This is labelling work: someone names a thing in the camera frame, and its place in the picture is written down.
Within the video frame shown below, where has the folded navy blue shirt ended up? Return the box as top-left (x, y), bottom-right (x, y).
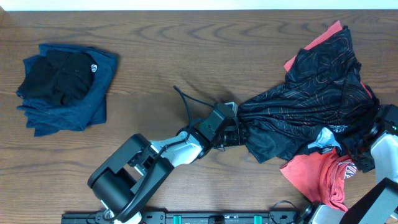
top-left (16, 43), bottom-right (118, 137)

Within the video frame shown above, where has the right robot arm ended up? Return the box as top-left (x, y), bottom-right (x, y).
top-left (303, 104), bottom-right (397, 224)

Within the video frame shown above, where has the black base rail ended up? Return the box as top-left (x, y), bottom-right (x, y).
top-left (61, 210), bottom-right (305, 224)

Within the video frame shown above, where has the black orange-patterned jersey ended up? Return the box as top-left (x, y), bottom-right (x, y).
top-left (238, 26), bottom-right (379, 163)

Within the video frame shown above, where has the folded black shirt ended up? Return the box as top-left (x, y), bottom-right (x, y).
top-left (17, 50), bottom-right (96, 106)

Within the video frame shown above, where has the red t-shirt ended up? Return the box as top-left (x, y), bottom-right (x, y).
top-left (281, 22), bottom-right (363, 211)

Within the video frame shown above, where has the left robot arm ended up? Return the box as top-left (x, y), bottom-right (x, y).
top-left (88, 124), bottom-right (249, 223)

